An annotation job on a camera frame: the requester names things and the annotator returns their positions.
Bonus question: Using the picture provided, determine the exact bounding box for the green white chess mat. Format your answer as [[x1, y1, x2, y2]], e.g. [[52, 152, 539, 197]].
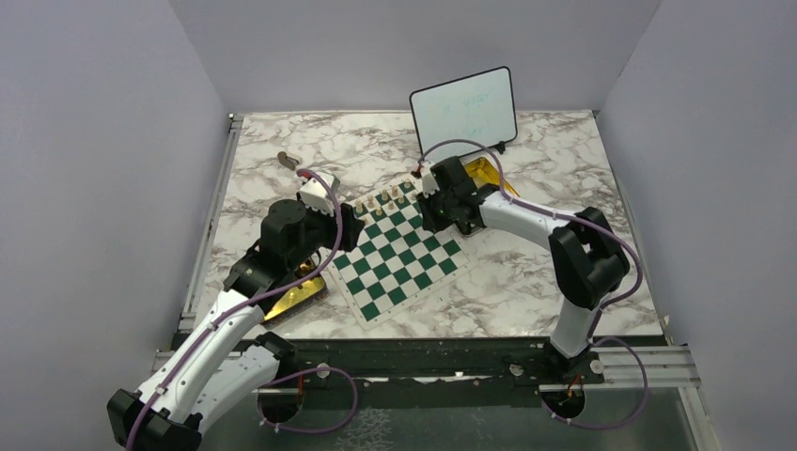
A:
[[326, 177, 476, 330]]

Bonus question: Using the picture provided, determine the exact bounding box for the gold tin with white pieces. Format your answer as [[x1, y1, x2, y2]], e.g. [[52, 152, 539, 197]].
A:
[[457, 157, 501, 237]]

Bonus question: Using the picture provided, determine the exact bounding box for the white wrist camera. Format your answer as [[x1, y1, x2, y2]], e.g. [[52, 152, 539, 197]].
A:
[[298, 172, 340, 216], [419, 166, 440, 197]]

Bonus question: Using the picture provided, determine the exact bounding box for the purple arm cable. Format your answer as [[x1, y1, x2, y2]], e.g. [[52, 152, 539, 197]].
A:
[[414, 138, 650, 432], [124, 167, 361, 451]]

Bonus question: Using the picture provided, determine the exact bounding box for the small whiteboard with stand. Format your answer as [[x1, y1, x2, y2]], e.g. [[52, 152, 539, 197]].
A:
[[409, 66, 518, 161]]

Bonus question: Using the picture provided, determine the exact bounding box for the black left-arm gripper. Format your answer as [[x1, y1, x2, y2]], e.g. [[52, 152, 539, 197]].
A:
[[288, 190, 366, 271]]

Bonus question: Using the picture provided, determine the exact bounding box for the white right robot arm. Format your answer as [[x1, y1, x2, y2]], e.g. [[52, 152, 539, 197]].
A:
[[412, 157, 631, 382]]

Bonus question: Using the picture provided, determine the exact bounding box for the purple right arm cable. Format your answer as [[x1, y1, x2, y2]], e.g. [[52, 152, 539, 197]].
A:
[[414, 138, 650, 432]]

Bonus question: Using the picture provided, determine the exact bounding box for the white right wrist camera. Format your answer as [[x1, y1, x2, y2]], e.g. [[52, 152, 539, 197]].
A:
[[419, 166, 440, 197]]

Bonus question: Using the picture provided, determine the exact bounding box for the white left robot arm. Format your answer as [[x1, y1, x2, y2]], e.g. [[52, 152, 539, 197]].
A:
[[107, 199, 365, 450]]

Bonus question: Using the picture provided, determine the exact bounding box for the gold tin with dark pieces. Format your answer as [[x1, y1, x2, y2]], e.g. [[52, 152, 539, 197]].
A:
[[261, 275, 329, 327]]

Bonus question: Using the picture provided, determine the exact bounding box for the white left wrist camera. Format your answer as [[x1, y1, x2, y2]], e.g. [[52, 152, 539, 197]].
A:
[[298, 172, 340, 216]]

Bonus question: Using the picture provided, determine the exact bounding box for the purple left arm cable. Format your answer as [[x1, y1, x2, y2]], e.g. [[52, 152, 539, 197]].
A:
[[124, 167, 361, 451]]

